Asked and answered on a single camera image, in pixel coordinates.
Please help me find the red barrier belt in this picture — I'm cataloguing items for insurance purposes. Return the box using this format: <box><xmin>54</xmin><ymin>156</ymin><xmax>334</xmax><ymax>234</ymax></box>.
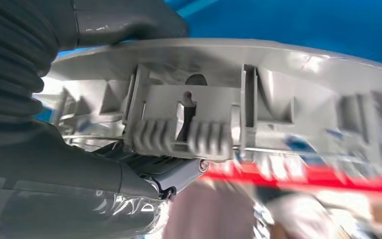
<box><xmin>200</xmin><ymin>165</ymin><xmax>382</xmax><ymax>195</ymax></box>

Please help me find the blue metal shelf rack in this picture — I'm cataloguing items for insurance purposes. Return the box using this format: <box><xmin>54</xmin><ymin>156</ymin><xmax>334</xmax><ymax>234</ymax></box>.
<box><xmin>34</xmin><ymin>0</ymin><xmax>382</xmax><ymax>152</ymax></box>

